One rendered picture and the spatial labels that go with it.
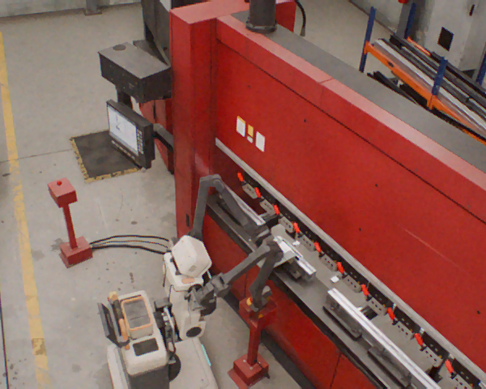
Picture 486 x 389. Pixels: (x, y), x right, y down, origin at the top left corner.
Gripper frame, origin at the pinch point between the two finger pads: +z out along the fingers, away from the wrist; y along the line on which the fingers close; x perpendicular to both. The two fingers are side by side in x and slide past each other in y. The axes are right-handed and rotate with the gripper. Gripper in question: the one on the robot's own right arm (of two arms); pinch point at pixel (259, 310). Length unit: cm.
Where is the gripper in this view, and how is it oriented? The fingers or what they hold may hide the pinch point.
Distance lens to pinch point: 364.1
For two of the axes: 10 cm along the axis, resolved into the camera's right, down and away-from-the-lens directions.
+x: -6.2, -5.3, 5.8
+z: 1.4, 6.5, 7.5
